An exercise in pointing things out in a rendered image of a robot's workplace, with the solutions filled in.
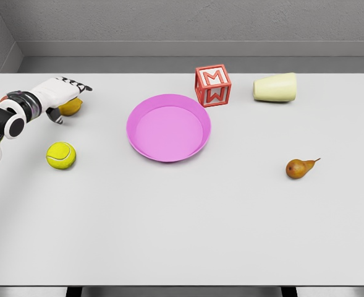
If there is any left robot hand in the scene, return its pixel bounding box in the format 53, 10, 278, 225
40, 76, 93, 125

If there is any yellow lemon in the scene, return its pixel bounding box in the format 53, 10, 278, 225
58, 98, 84, 117

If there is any pink plate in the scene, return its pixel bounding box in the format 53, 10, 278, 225
126, 93, 212, 163

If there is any yellow tennis ball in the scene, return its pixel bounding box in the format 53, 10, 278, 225
46, 141, 77, 170

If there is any red letter block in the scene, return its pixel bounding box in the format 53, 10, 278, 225
195, 64, 233, 108

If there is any pale yellow cup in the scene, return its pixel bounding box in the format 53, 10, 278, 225
252, 72, 298, 103

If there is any brown pear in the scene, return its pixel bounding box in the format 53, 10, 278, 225
285, 157, 321, 180

